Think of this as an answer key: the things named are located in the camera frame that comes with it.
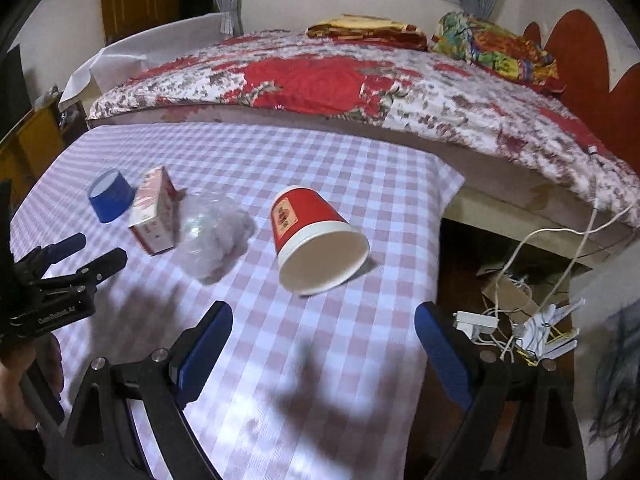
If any white bed board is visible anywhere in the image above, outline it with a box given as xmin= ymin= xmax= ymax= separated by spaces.
xmin=57 ymin=11 xmax=236 ymax=108

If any wooden cabinet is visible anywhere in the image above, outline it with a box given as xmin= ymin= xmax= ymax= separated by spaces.
xmin=0 ymin=100 xmax=88 ymax=211

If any pink checkered tablecloth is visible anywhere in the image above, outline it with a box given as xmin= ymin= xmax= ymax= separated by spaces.
xmin=9 ymin=121 xmax=467 ymax=480

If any red scalloped headboard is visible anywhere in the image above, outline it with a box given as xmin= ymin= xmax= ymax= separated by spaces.
xmin=522 ymin=8 xmax=640 ymax=171

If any red floral bedspread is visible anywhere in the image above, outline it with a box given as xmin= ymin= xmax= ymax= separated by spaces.
xmin=87 ymin=30 xmax=640 ymax=221

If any person's left hand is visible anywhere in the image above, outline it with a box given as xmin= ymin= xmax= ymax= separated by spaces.
xmin=0 ymin=334 xmax=66 ymax=430

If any colourful patterned pillow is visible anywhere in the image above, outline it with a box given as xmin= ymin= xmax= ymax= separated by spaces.
xmin=431 ymin=11 xmax=566 ymax=93

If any wooden door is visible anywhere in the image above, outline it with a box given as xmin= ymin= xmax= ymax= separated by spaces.
xmin=100 ymin=0 xmax=182 ymax=47

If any folded yellow red blanket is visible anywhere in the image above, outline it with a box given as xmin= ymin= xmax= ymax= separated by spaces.
xmin=306 ymin=14 xmax=430 ymax=52

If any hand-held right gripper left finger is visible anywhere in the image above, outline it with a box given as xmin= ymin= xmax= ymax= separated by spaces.
xmin=60 ymin=301 xmax=234 ymax=480

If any white charger plug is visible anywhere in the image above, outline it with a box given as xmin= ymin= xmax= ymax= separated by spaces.
xmin=452 ymin=310 xmax=501 ymax=343

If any small blue cup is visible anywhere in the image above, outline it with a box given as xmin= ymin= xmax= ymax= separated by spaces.
xmin=87 ymin=168 xmax=138 ymax=224

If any red paper cup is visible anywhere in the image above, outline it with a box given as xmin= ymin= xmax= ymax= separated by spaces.
xmin=270 ymin=185 xmax=371 ymax=297

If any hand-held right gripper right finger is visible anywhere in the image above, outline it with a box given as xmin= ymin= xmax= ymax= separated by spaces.
xmin=414 ymin=301 xmax=588 ymax=480

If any clear plastic wrap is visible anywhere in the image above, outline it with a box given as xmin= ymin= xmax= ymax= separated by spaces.
xmin=177 ymin=194 xmax=257 ymax=285

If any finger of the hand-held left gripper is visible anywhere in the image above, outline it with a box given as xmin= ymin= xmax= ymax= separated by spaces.
xmin=44 ymin=247 xmax=129 ymax=294
xmin=14 ymin=232 xmax=87 ymax=282

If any pink white carton box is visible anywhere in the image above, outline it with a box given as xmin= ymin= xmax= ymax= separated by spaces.
xmin=128 ymin=165 xmax=187 ymax=255

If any beige bed frame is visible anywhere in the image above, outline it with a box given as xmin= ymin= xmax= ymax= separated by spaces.
xmin=440 ymin=180 xmax=640 ymax=273

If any cardboard piece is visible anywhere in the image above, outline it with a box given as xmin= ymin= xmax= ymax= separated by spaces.
xmin=477 ymin=260 xmax=541 ymax=321

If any white cable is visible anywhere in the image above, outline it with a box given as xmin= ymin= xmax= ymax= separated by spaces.
xmin=500 ymin=207 xmax=633 ymax=361
xmin=482 ymin=145 xmax=631 ymax=321

